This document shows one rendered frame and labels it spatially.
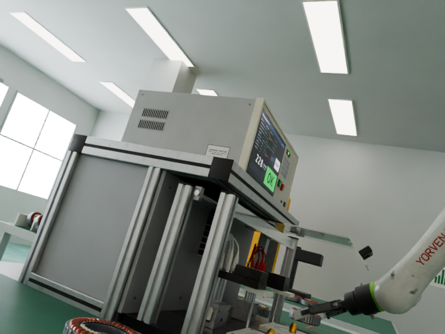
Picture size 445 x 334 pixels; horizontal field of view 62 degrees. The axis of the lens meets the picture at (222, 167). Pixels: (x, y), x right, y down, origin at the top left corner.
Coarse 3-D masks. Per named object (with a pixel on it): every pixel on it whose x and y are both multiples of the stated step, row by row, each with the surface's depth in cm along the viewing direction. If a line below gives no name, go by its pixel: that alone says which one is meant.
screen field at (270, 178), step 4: (268, 168) 102; (268, 172) 103; (272, 172) 106; (268, 176) 103; (272, 176) 106; (276, 176) 110; (264, 180) 101; (268, 180) 104; (272, 180) 107; (268, 184) 104; (272, 184) 108; (272, 188) 108
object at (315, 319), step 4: (292, 308) 134; (296, 308) 135; (292, 316) 131; (312, 316) 128; (316, 316) 129; (320, 316) 134; (296, 320) 130; (300, 320) 129; (304, 320) 129; (308, 320) 128; (312, 320) 128; (316, 320) 129; (320, 320) 130; (312, 324) 129; (316, 324) 129
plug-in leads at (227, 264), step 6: (228, 240) 92; (234, 240) 90; (228, 252) 92; (222, 258) 89; (228, 258) 87; (234, 258) 89; (222, 264) 89; (228, 264) 87; (234, 264) 89; (228, 270) 86
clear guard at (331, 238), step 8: (272, 224) 114; (280, 224) 108; (288, 224) 106; (288, 232) 124; (296, 232) 117; (304, 232) 111; (312, 232) 106; (320, 232) 102; (320, 240) 120; (328, 240) 113; (336, 240) 108; (344, 240) 102; (352, 248) 110; (360, 256) 96
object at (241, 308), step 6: (240, 300) 106; (234, 306) 106; (240, 306) 106; (246, 306) 105; (234, 312) 106; (240, 312) 105; (246, 312) 105; (252, 312) 107; (234, 318) 106; (240, 318) 105; (246, 318) 104; (252, 318) 108
